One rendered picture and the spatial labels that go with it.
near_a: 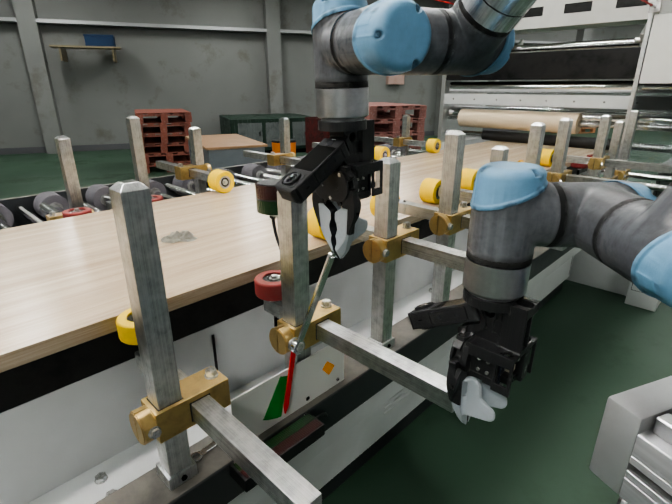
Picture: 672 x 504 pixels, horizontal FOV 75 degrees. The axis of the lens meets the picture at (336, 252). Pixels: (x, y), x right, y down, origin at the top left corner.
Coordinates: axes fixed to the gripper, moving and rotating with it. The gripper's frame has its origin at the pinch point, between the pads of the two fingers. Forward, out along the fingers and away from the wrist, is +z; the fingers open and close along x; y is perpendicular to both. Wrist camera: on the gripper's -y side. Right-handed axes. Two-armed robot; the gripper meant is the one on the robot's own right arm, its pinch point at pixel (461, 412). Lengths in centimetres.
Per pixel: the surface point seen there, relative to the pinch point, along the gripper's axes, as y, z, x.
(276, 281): -40.7, -7.6, -0.7
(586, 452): 1, 83, 105
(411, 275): -51, 14, 62
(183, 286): -52, -7, -14
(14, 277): -81, -7, -36
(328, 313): -28.6, -4.2, 1.7
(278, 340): -30.7, -2.1, -8.5
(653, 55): -34, -59, 247
